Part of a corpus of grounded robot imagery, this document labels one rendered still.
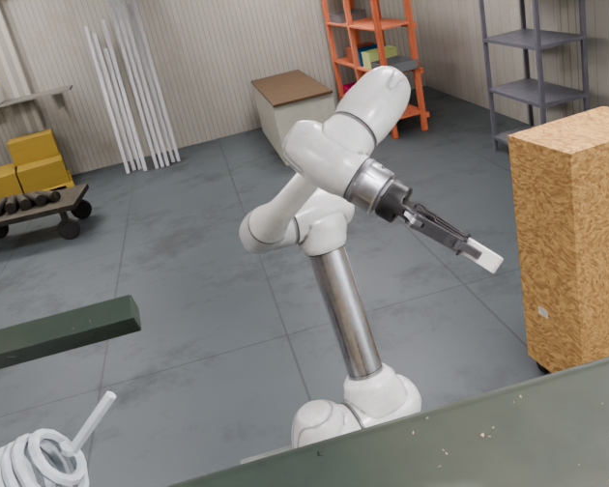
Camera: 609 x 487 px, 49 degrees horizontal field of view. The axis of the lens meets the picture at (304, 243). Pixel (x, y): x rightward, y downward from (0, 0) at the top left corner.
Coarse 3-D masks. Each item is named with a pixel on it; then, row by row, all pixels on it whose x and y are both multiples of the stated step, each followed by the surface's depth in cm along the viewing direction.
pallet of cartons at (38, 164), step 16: (16, 144) 868; (32, 144) 874; (48, 144) 880; (16, 160) 874; (32, 160) 880; (48, 160) 866; (0, 176) 841; (16, 176) 864; (32, 176) 849; (48, 176) 856; (64, 176) 862; (0, 192) 840; (16, 192) 848
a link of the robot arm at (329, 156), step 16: (304, 128) 122; (320, 128) 122; (336, 128) 122; (352, 128) 122; (368, 128) 123; (288, 144) 122; (304, 144) 121; (320, 144) 120; (336, 144) 120; (352, 144) 121; (368, 144) 123; (288, 160) 125; (304, 160) 121; (320, 160) 120; (336, 160) 119; (352, 160) 120; (304, 176) 124; (320, 176) 121; (336, 176) 120; (352, 176) 119; (336, 192) 122
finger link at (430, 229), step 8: (416, 216) 115; (408, 224) 116; (424, 224) 116; (432, 224) 116; (424, 232) 116; (432, 232) 116; (440, 232) 116; (448, 232) 116; (440, 240) 116; (448, 240) 116; (456, 240) 116; (456, 248) 116
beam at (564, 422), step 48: (528, 384) 32; (576, 384) 31; (384, 432) 31; (432, 432) 31; (480, 432) 30; (528, 432) 30; (576, 432) 30; (192, 480) 30; (240, 480) 30; (288, 480) 30; (336, 480) 30; (384, 480) 30; (432, 480) 29; (480, 480) 29; (528, 480) 29; (576, 480) 29
